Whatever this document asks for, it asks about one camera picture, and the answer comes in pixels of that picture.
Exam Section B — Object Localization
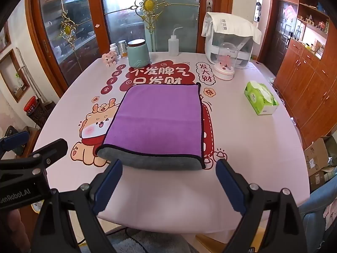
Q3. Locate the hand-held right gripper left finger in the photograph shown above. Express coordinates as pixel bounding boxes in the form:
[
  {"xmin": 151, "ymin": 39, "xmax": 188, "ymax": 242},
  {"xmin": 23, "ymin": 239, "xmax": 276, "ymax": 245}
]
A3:
[{"xmin": 31, "ymin": 159, "xmax": 124, "ymax": 253}]

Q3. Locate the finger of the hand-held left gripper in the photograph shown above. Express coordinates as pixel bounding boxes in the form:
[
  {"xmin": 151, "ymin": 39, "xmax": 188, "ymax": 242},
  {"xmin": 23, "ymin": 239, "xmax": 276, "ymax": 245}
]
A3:
[
  {"xmin": 29, "ymin": 138, "xmax": 68, "ymax": 176},
  {"xmin": 0, "ymin": 131, "xmax": 30, "ymax": 155}
]

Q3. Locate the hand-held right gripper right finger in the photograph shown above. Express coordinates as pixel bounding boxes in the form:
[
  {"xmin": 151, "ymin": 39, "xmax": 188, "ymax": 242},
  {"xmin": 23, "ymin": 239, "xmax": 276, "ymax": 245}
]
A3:
[{"xmin": 215, "ymin": 159, "xmax": 308, "ymax": 253}]

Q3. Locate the purple and grey towel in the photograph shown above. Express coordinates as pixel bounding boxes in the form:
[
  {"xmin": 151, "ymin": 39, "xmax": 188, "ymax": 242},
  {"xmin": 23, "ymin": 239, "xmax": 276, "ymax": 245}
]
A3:
[{"xmin": 95, "ymin": 82, "xmax": 206, "ymax": 171}]

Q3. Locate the red lidded container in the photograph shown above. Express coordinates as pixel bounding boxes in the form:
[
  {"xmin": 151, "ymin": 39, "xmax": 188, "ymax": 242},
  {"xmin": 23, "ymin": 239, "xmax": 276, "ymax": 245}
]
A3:
[{"xmin": 23, "ymin": 96, "xmax": 37, "ymax": 114}]

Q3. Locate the pink printed tablecloth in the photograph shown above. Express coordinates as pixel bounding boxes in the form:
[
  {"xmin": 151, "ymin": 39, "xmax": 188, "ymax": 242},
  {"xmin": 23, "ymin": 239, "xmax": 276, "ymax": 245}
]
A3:
[{"xmin": 33, "ymin": 51, "xmax": 311, "ymax": 234}]

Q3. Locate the grey floor mat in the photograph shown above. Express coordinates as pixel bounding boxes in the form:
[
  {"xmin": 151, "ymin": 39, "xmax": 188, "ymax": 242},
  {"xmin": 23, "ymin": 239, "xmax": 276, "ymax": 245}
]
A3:
[{"xmin": 105, "ymin": 229, "xmax": 193, "ymax": 253}]

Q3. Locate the blue chair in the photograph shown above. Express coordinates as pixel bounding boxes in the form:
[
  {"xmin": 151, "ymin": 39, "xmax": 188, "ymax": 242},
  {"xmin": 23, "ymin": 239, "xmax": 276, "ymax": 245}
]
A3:
[{"xmin": 298, "ymin": 182, "xmax": 337, "ymax": 253}]

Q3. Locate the cardboard box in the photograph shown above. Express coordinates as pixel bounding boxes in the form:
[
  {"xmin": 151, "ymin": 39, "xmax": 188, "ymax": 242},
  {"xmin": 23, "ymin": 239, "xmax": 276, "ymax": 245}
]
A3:
[
  {"xmin": 309, "ymin": 166, "xmax": 337, "ymax": 193},
  {"xmin": 304, "ymin": 137, "xmax": 330, "ymax": 177}
]

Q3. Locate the green tissue box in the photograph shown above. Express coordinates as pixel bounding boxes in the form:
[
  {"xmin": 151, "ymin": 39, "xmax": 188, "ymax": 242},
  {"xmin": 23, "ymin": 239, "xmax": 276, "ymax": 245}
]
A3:
[{"xmin": 243, "ymin": 81, "xmax": 280, "ymax": 116}]

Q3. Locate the pink toy figure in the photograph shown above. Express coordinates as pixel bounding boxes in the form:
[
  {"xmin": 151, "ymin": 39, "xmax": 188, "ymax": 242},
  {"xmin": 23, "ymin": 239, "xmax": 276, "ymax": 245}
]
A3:
[{"xmin": 102, "ymin": 52, "xmax": 118, "ymax": 67}]

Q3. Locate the wood framed glass door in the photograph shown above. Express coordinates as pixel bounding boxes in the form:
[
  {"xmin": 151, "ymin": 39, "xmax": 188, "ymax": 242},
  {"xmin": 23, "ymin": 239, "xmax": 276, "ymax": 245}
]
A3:
[
  {"xmin": 99, "ymin": 0, "xmax": 235, "ymax": 54},
  {"xmin": 28, "ymin": 0, "xmax": 110, "ymax": 87}
]

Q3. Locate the gold door ornament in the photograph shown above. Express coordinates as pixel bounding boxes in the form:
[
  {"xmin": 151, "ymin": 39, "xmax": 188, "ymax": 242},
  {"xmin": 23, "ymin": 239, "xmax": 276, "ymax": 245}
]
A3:
[
  {"xmin": 132, "ymin": 0, "xmax": 169, "ymax": 34},
  {"xmin": 55, "ymin": 0, "xmax": 79, "ymax": 44}
]

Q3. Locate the glass jar metal lid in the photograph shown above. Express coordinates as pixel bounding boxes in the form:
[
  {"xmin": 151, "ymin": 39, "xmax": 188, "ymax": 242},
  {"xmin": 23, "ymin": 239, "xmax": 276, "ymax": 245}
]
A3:
[{"xmin": 118, "ymin": 40, "xmax": 128, "ymax": 58}]

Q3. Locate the glass dome with pink figure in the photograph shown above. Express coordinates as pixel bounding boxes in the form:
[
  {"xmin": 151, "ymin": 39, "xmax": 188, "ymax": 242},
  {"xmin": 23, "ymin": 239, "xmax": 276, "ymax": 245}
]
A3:
[{"xmin": 213, "ymin": 42, "xmax": 239, "ymax": 82}]

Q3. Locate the green ceramic jar brown lid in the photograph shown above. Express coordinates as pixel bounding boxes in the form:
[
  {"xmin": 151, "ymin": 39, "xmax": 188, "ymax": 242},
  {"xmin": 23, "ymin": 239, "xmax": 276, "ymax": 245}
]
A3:
[{"xmin": 127, "ymin": 39, "xmax": 152, "ymax": 68}]

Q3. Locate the white countertop appliance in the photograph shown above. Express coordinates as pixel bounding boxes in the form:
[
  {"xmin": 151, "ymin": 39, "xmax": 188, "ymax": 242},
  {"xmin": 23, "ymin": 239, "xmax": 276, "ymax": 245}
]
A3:
[{"xmin": 205, "ymin": 12, "xmax": 255, "ymax": 70}]

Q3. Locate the white squeeze bottle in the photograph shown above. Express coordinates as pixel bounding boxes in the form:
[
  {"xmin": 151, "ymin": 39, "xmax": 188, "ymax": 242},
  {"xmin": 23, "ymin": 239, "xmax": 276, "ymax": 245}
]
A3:
[{"xmin": 168, "ymin": 26, "xmax": 184, "ymax": 57}]

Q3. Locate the white cloth cover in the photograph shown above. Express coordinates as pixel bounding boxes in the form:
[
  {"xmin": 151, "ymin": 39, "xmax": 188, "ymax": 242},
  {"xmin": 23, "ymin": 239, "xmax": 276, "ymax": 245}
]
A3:
[{"xmin": 202, "ymin": 12, "xmax": 262, "ymax": 44}]

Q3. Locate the dark entrance door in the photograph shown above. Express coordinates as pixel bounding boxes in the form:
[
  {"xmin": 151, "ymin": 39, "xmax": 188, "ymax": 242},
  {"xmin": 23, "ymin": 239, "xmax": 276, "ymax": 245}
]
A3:
[{"xmin": 272, "ymin": 0, "xmax": 300, "ymax": 77}]

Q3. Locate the black cable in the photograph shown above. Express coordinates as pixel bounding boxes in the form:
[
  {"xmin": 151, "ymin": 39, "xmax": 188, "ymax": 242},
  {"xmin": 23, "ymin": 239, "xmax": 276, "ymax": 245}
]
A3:
[{"xmin": 123, "ymin": 227, "xmax": 149, "ymax": 253}]

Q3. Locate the wooden wall frame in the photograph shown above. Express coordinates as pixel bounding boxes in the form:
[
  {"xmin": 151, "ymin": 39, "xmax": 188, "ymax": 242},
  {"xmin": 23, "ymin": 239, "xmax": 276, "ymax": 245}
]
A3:
[{"xmin": 0, "ymin": 49, "xmax": 31, "ymax": 103}]

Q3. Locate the grey mop handle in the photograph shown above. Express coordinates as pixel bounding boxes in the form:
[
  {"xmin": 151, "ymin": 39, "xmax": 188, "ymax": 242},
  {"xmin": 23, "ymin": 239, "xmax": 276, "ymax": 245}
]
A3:
[{"xmin": 15, "ymin": 47, "xmax": 48, "ymax": 104}]

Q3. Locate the wooden wall cabinet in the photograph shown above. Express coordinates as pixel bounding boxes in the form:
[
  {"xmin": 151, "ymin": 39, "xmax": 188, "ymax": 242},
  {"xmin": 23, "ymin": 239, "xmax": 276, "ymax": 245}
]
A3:
[{"xmin": 274, "ymin": 0, "xmax": 337, "ymax": 149}]

